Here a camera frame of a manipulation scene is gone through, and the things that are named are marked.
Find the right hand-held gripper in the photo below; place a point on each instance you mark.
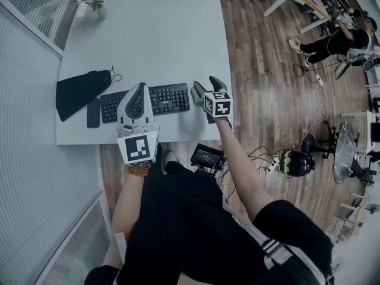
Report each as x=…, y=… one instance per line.
x=221, y=105

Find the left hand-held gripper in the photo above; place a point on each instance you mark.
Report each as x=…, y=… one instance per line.
x=138, y=148

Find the black keyboard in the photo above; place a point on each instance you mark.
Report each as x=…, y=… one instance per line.
x=172, y=99

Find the person's left forearm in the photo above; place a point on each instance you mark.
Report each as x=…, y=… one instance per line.
x=127, y=206

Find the person's right forearm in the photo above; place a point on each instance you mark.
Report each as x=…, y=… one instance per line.
x=243, y=171

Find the person's left hand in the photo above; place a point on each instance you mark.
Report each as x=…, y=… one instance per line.
x=133, y=130

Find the black smartphone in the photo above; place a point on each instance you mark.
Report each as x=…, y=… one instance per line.
x=93, y=113

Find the person's white shoe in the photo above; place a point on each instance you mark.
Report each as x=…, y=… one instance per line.
x=170, y=159

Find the black monitor device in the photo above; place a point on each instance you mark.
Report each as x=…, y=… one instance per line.
x=206, y=157

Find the white power strip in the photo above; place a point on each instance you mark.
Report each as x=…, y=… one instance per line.
x=319, y=79
x=272, y=165

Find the black stool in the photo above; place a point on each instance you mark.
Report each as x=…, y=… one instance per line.
x=309, y=142

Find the black glossy helmet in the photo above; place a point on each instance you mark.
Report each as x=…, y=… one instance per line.
x=298, y=163

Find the person's black clothing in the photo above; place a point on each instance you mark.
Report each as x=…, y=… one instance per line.
x=190, y=233

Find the grey shell chair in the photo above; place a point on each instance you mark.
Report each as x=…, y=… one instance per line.
x=344, y=65

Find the round marble side table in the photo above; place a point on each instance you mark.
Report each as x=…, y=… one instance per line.
x=344, y=153

